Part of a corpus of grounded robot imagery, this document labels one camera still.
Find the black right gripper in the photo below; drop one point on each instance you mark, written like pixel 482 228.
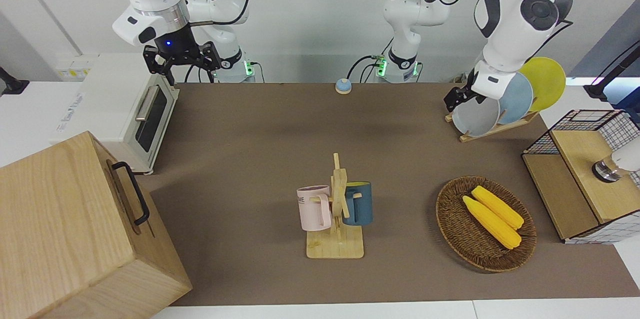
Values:
pixel 176 46

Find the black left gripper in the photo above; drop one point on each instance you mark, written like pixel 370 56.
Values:
pixel 467 91

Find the gray plate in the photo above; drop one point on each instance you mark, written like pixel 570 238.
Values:
pixel 475 119

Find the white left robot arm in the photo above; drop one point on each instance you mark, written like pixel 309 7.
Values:
pixel 415 14

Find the wooden plate rack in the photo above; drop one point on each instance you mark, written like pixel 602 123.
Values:
pixel 505 126

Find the light blue plate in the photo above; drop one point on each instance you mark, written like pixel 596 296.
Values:
pixel 517 99

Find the yellow plate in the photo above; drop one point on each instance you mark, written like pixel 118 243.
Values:
pixel 547 81

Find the white toaster oven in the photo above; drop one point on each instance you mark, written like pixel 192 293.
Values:
pixel 110 104

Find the white power strip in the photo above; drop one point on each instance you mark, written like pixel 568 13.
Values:
pixel 75 69

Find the yellow corn cob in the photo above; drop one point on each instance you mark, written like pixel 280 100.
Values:
pixel 492 224
pixel 500 206

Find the brown table mat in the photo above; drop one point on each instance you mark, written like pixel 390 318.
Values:
pixel 250 159

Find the small blue dome bell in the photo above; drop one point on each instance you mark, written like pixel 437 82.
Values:
pixel 343 86

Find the brown wicker basket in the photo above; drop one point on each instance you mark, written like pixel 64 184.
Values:
pixel 465 239

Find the dark blue mug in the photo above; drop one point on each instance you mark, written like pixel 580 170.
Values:
pixel 361 206

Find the white silver device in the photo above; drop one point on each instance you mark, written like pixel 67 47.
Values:
pixel 622 161

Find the pink mug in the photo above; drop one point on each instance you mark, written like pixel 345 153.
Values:
pixel 312 209

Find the wooden mug tree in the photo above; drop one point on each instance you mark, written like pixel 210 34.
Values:
pixel 336 246

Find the light wooden box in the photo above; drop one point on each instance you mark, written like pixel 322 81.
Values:
pixel 65 229

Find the black clamp mount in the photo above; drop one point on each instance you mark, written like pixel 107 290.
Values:
pixel 12 85

